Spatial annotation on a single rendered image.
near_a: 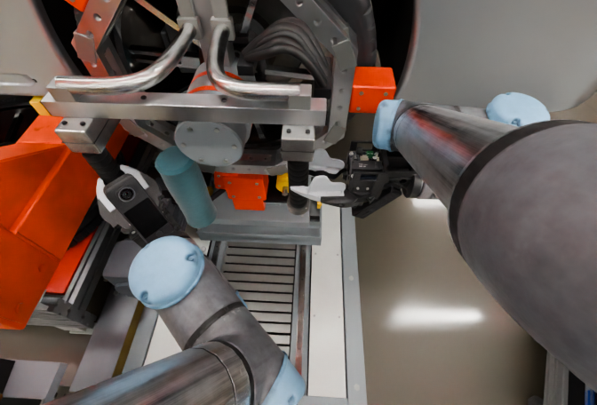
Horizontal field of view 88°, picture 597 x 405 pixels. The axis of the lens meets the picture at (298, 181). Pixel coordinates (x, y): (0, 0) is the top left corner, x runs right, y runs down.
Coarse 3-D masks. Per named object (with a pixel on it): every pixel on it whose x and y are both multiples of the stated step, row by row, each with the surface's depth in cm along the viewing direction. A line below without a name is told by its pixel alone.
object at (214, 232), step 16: (320, 208) 132; (320, 224) 125; (208, 240) 129; (224, 240) 128; (240, 240) 127; (256, 240) 126; (272, 240) 126; (288, 240) 125; (304, 240) 124; (320, 240) 124
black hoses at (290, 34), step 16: (272, 32) 46; (288, 32) 45; (304, 32) 46; (256, 48) 48; (272, 48) 44; (288, 48) 43; (304, 48) 46; (320, 48) 49; (240, 64) 51; (256, 64) 54; (304, 64) 45; (320, 64) 48; (320, 80) 46; (320, 96) 48
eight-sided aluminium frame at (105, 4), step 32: (96, 0) 52; (288, 0) 50; (320, 0) 54; (96, 32) 56; (320, 32) 54; (352, 32) 59; (96, 64) 63; (352, 64) 59; (128, 128) 75; (160, 128) 81; (320, 128) 78; (256, 160) 90
